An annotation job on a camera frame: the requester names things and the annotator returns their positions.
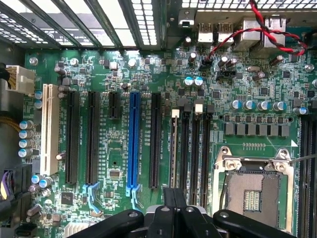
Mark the silver USB port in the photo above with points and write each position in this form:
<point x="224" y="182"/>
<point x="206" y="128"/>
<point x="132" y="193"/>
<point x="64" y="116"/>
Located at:
<point x="226" y="36"/>
<point x="205" y="34"/>

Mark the white power connector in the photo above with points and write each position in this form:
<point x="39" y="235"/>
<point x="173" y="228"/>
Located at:
<point x="22" y="79"/>

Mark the short black expansion slot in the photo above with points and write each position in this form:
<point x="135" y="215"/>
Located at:
<point x="114" y="105"/>

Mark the black power connector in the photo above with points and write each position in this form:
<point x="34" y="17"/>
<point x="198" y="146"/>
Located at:
<point x="17" y="178"/>

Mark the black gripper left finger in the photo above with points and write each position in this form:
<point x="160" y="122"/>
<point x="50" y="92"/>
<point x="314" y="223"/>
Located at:
<point x="162" y="223"/>

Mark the silver CPU socket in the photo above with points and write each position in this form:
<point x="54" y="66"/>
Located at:
<point x="247" y="183"/>

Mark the grey open PC case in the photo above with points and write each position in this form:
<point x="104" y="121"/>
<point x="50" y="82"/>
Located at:
<point x="171" y="29"/>

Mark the blue serial port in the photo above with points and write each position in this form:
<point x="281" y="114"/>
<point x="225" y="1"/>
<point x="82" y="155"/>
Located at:
<point x="293" y="28"/>

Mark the long black expansion slot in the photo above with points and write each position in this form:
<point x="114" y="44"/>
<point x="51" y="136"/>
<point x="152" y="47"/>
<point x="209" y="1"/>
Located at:
<point x="72" y="138"/>
<point x="154" y="138"/>
<point x="92" y="138"/>

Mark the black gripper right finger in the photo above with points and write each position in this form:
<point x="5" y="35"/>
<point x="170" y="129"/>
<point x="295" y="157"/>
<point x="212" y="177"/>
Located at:
<point x="190" y="223"/>

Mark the green motherboard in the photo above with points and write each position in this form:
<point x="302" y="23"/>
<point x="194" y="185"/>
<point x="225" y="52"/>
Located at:
<point x="114" y="153"/>

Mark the black RAM slot white clips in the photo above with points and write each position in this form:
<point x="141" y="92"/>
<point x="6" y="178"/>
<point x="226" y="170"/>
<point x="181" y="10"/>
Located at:
<point x="313" y="173"/>
<point x="175" y="112"/>
<point x="195" y="148"/>

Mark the thin metal locking lever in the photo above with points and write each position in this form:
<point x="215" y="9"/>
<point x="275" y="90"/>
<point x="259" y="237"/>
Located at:
<point x="304" y="158"/>

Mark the silver stacked port block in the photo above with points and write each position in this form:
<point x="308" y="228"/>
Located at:
<point x="277" y="22"/>
<point x="244" y="41"/>

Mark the white expansion slot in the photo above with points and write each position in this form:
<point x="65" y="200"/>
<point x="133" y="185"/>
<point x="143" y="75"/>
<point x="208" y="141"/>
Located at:
<point x="49" y="129"/>

